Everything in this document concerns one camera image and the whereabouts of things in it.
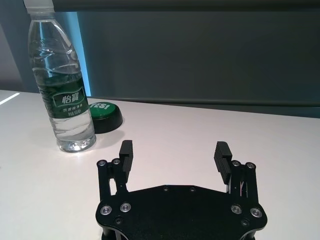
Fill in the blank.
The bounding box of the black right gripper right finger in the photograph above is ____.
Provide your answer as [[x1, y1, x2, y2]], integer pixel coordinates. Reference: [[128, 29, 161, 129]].
[[213, 141, 260, 202]]

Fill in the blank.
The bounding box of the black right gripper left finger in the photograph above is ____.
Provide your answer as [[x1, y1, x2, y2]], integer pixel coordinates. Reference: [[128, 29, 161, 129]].
[[96, 140, 135, 202]]

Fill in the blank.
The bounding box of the clear water bottle green label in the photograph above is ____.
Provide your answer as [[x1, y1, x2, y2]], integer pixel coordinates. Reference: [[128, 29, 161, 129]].
[[23, 0, 97, 153]]

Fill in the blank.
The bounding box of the green YES button black base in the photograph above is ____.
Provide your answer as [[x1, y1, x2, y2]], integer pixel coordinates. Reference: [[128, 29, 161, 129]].
[[88, 101, 124, 135]]

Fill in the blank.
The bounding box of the grey blind bottom rail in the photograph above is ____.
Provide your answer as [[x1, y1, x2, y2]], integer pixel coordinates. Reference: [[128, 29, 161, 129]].
[[53, 0, 320, 13]]

